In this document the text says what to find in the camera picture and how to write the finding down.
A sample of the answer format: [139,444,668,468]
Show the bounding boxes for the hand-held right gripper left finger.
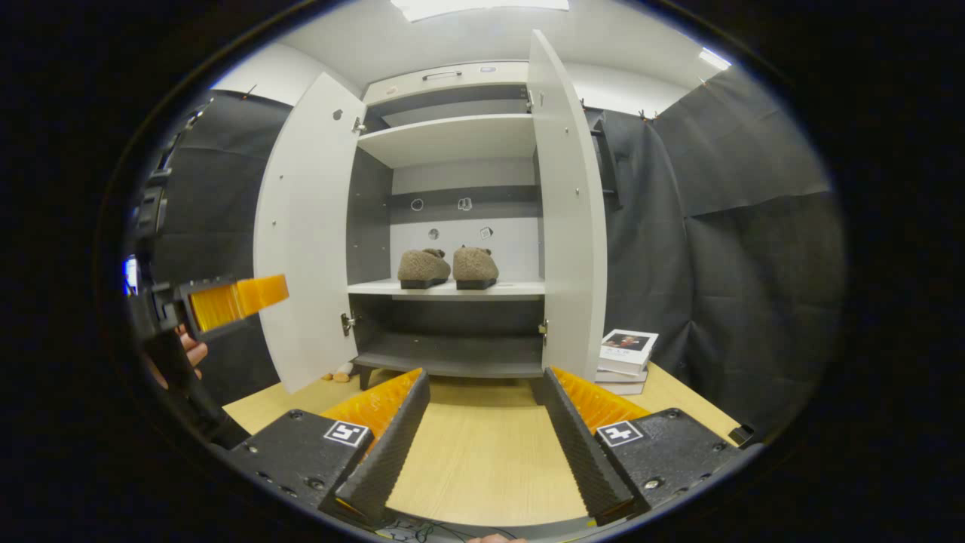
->
[225,367,431,529]

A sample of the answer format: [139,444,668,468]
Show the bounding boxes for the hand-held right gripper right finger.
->
[540,366,745,527]

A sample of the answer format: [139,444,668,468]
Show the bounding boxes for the white shoe cabinet door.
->
[526,29,608,382]
[253,72,368,394]

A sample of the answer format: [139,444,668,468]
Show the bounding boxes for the brown fuzzy shoe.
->
[397,248,452,290]
[452,246,500,290]

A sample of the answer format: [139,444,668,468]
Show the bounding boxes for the white shoe cabinet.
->
[347,60,547,389]

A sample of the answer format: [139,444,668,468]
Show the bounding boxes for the white book with dark photo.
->
[601,329,659,376]

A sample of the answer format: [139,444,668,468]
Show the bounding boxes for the black backdrop cloth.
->
[151,68,845,438]

